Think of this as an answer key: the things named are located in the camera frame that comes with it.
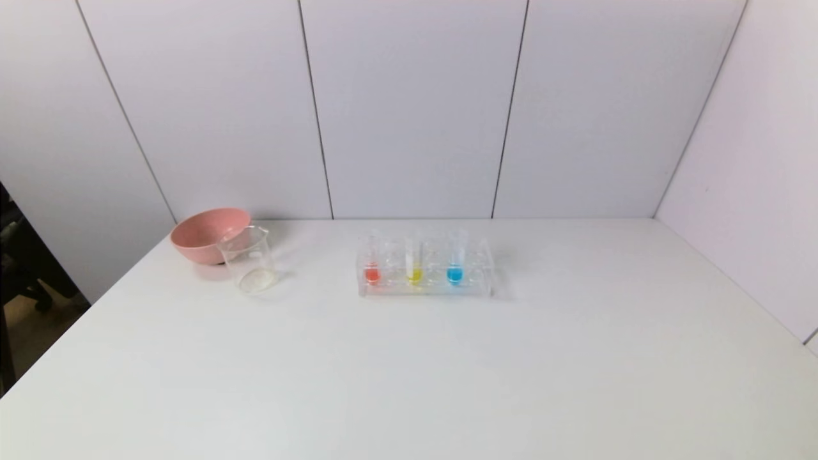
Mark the test tube with yellow pigment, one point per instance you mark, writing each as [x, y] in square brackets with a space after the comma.
[414, 273]

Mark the test tube with red pigment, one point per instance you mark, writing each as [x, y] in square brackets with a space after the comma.
[372, 273]

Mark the clear acrylic test tube rack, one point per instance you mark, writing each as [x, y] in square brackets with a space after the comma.
[428, 289]

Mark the test tube with blue pigment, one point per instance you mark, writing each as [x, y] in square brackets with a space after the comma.
[455, 273]

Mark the clear glass beaker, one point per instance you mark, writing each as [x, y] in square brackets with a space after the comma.
[252, 268]

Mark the pink bowl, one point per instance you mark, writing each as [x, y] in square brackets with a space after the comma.
[198, 236]

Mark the dark chair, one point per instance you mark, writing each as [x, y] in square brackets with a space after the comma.
[25, 255]

